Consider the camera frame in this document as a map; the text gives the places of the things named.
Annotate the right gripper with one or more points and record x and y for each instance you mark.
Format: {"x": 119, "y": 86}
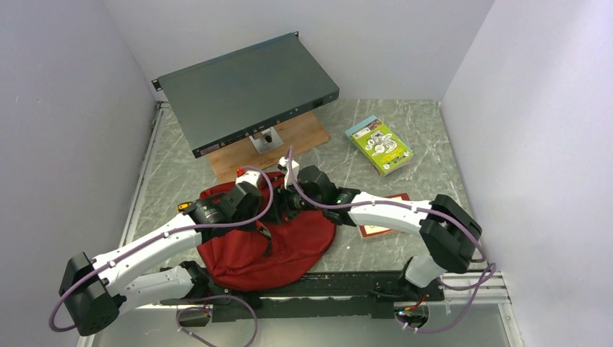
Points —
{"x": 281, "y": 204}

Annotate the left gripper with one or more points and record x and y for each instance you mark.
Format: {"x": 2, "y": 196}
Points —
{"x": 248, "y": 228}

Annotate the red student backpack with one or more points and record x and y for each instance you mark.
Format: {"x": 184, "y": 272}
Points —
{"x": 248, "y": 261}

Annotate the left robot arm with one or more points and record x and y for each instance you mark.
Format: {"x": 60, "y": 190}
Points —
{"x": 96, "y": 291}

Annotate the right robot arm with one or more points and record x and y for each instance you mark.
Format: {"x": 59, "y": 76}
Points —
{"x": 450, "y": 234}

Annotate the wooden board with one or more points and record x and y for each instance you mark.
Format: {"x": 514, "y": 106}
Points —
{"x": 303, "y": 133}

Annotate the red bordered book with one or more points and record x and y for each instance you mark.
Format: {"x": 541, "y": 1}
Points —
{"x": 370, "y": 232}

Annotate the light blue book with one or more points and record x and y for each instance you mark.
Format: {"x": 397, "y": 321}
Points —
{"x": 361, "y": 125}

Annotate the green illustrated book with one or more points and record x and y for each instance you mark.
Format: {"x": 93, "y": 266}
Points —
{"x": 384, "y": 149}

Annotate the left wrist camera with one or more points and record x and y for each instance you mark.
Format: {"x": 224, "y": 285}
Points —
{"x": 249, "y": 176}

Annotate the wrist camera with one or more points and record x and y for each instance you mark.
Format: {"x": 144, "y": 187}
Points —
{"x": 289, "y": 168}
{"x": 249, "y": 176}

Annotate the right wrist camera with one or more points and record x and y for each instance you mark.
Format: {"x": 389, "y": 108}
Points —
{"x": 289, "y": 168}

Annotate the metal stand bracket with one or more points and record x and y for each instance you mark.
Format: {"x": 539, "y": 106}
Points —
{"x": 266, "y": 140}

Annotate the grey rack-mount device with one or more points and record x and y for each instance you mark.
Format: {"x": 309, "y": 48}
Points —
{"x": 234, "y": 96}

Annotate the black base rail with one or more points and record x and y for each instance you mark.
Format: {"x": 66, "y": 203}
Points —
{"x": 376, "y": 294}

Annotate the aluminium frame rail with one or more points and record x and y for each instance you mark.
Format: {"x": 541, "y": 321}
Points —
{"x": 156, "y": 129}

